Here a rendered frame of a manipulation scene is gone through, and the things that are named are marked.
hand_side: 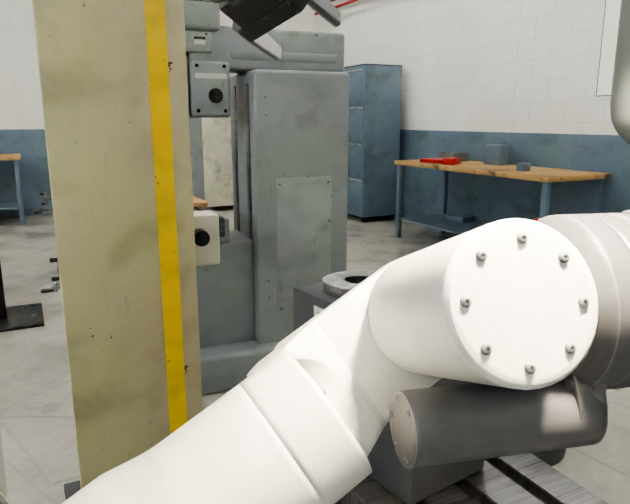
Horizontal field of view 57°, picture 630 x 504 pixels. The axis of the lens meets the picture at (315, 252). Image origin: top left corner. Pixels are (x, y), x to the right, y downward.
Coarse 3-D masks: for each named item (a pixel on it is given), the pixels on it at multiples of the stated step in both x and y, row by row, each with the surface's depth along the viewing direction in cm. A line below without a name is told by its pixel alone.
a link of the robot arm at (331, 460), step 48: (288, 336) 31; (336, 336) 30; (240, 384) 25; (288, 384) 24; (336, 384) 29; (384, 384) 30; (432, 384) 31; (288, 432) 22; (336, 432) 23; (336, 480) 23
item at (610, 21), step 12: (612, 0) 491; (612, 12) 492; (612, 24) 493; (612, 36) 494; (600, 48) 506; (612, 48) 496; (600, 60) 507; (612, 60) 497; (600, 72) 508; (612, 72) 498; (600, 84) 509; (600, 96) 510
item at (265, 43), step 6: (264, 36) 80; (252, 42) 79; (258, 42) 79; (264, 42) 80; (270, 42) 81; (258, 48) 80; (264, 48) 80; (270, 48) 81; (276, 48) 82; (270, 54) 81; (276, 54) 82; (276, 60) 83
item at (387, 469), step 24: (312, 288) 73; (336, 288) 69; (312, 312) 71; (456, 384) 61; (384, 432) 62; (384, 456) 63; (384, 480) 63; (408, 480) 60; (432, 480) 62; (456, 480) 64
